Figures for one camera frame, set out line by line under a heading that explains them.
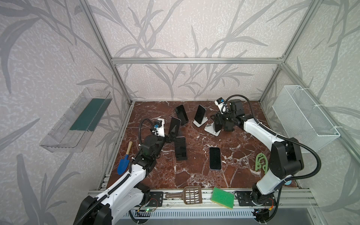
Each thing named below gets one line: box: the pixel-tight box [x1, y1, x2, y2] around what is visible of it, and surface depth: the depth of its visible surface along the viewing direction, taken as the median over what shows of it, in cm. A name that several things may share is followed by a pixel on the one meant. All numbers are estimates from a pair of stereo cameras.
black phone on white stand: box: [194, 104, 207, 125], surface depth 101 cm
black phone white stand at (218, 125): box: [214, 114, 223, 133], surface depth 82 cm
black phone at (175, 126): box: [168, 116, 182, 137], surface depth 92 cm
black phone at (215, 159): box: [209, 147, 222, 171], surface depth 90 cm
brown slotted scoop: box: [165, 185, 203, 205], surface depth 77 cm
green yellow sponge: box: [210, 187, 235, 210], surface depth 74 cm
